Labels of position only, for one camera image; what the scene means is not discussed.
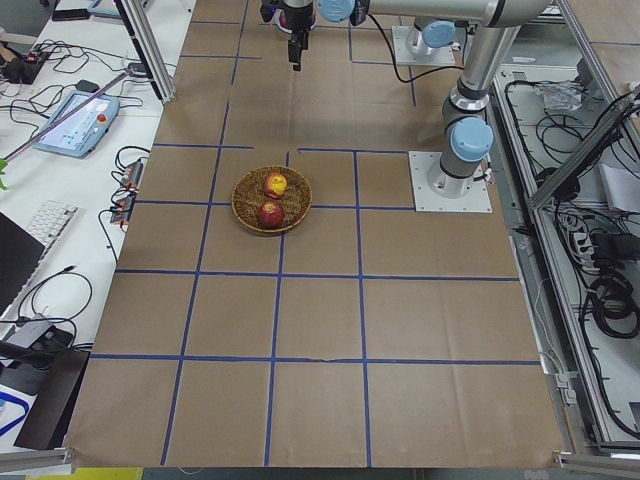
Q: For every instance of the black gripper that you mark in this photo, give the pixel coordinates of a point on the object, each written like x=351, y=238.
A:
x=298, y=20

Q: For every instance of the yellow-red apple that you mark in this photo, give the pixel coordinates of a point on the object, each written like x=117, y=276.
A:
x=275, y=185

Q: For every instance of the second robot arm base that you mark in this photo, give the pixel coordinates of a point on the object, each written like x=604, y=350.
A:
x=427, y=42

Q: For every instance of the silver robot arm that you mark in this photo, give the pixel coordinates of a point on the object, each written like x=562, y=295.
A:
x=468, y=137

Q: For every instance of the woven wicker basket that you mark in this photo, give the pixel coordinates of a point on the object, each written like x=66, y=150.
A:
x=248, y=194

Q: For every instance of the dark red apple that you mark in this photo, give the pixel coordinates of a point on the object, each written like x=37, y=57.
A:
x=271, y=215

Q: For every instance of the metal rod green tip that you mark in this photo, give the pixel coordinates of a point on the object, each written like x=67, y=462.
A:
x=60, y=119

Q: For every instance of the blue teach pendant tablet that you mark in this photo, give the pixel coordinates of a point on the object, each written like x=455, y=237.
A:
x=79, y=134

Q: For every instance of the white keyboard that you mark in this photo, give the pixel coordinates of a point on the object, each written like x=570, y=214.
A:
x=49, y=223

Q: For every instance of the black laptop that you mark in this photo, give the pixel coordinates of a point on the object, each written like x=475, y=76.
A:
x=20, y=257

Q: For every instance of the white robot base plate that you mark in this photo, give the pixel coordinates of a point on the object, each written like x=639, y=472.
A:
x=436, y=192

